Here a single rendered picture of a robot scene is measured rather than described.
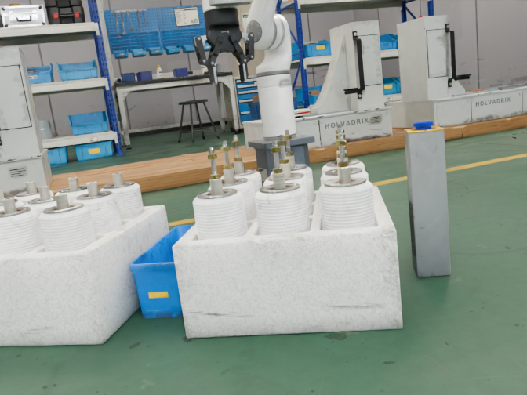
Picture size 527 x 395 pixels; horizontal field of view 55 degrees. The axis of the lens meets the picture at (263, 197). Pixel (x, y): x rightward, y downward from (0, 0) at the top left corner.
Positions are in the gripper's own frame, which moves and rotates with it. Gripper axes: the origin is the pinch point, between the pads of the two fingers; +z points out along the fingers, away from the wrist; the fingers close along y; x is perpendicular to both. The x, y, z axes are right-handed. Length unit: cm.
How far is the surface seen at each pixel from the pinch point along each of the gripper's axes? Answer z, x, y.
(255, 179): 23.2, 4.1, -1.5
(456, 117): 34, -145, -217
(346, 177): 20.9, 33.7, -6.1
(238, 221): 26.9, 24.0, 11.4
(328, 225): 28.7, 33.6, -1.7
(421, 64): -3, -158, -201
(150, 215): 29.5, -9.7, 20.6
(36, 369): 47, 16, 49
